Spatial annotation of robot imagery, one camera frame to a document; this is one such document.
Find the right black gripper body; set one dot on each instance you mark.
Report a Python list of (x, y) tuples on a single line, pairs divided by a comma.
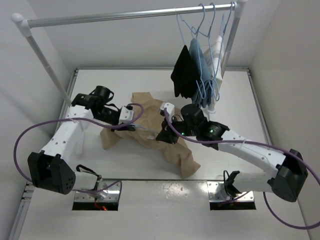
[(172, 135)]

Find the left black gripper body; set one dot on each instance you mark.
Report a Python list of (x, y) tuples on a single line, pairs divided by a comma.
[(107, 115)]

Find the beige t shirt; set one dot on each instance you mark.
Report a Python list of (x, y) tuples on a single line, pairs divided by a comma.
[(177, 154)]

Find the blue wire hanger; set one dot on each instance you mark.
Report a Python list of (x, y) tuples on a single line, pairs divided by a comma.
[(143, 128)]

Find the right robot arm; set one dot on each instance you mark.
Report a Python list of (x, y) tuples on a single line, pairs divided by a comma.
[(282, 173)]

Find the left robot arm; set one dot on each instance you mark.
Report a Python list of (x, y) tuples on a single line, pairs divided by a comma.
[(50, 169)]

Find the blue garment on hanger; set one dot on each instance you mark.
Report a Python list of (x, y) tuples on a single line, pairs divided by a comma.
[(203, 93)]

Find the black garment on hanger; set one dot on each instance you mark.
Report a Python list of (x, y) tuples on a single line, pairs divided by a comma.
[(184, 75)]

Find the white garment on hanger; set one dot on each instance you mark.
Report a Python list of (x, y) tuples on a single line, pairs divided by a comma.
[(213, 57)]

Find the white clothes rack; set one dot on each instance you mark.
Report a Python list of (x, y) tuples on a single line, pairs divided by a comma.
[(25, 25)]

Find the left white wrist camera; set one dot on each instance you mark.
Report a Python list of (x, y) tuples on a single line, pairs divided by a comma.
[(126, 114)]

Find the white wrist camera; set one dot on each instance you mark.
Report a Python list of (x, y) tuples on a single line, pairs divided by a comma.
[(170, 109), (126, 114)]

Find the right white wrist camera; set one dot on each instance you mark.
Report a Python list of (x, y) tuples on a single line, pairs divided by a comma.
[(170, 109)]

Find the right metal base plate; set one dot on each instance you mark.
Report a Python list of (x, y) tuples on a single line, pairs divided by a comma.
[(217, 194)]

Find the metal base plate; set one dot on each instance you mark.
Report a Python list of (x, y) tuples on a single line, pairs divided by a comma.
[(217, 194), (111, 190)]

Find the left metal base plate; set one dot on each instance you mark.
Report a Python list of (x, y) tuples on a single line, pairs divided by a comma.
[(111, 190)]

